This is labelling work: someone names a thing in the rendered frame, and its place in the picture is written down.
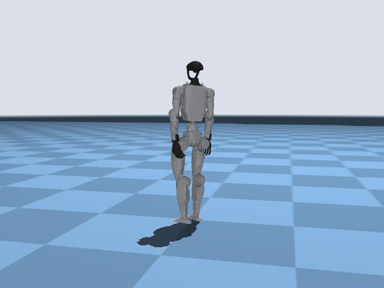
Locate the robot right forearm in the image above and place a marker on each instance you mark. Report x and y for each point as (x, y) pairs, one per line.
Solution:
(208, 127)

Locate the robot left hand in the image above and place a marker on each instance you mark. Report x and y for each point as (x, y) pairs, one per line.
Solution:
(177, 148)

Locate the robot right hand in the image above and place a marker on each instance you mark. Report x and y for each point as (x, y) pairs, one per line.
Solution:
(209, 148)

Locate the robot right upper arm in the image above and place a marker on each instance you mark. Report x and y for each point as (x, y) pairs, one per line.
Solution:
(210, 104)

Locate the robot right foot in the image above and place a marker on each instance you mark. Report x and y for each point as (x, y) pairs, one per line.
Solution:
(197, 218)

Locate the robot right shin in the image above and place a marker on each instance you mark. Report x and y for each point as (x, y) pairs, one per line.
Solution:
(197, 196)

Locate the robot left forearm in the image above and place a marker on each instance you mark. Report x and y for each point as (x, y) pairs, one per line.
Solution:
(173, 124)

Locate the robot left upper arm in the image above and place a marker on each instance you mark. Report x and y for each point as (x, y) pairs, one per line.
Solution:
(177, 92)

